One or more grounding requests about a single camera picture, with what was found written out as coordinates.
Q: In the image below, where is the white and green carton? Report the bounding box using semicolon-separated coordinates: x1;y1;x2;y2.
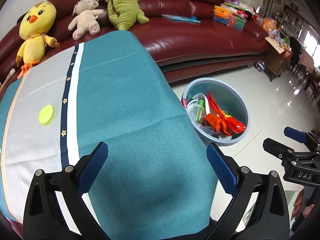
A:
195;99;207;123

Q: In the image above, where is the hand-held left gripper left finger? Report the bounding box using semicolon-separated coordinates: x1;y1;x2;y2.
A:
23;141;110;240

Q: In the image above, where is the thin blue book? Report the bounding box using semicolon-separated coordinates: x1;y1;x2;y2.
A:
161;14;201;25

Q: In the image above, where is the dark red leather sofa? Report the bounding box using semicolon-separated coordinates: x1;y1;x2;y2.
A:
0;0;270;84

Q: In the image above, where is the pale plastic crate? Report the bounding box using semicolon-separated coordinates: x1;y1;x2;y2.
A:
284;189;300;222

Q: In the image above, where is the red plastic wrapper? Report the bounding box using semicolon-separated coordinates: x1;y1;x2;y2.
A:
203;92;247;136

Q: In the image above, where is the purple striped ball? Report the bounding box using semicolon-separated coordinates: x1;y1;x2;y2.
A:
254;60;266;73

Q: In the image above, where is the yellow chick plush toy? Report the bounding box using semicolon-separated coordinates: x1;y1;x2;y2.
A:
16;1;60;79

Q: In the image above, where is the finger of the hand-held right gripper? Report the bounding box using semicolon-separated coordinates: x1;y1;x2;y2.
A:
284;127;320;153
262;137;310;165

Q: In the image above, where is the wooden side cabinet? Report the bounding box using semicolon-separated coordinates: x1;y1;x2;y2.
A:
264;37;294;82

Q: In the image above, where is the pile of colourful toys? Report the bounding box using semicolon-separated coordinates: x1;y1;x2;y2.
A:
213;0;258;32

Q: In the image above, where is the green dinosaur plush toy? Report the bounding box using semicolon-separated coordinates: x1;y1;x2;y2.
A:
103;0;150;31

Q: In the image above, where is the beige lamb plush toy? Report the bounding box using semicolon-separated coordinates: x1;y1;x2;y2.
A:
68;0;105;40

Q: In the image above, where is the wooden dining chair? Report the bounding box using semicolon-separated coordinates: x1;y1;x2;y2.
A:
296;64;320;100

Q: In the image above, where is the beige rabbit plush toy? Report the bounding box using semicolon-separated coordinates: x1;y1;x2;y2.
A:
0;68;16;90

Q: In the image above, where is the blue plastic bin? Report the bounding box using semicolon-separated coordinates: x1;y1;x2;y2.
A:
182;78;250;147

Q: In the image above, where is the person's right hand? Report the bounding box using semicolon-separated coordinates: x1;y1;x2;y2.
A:
291;187;316;218

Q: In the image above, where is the yellow-green round lid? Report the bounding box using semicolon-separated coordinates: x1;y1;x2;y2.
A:
38;105;56;126

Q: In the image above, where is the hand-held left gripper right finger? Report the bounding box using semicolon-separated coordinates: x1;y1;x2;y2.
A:
202;142;290;240

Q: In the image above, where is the teal and grey tablecloth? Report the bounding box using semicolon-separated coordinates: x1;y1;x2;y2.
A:
0;30;220;233

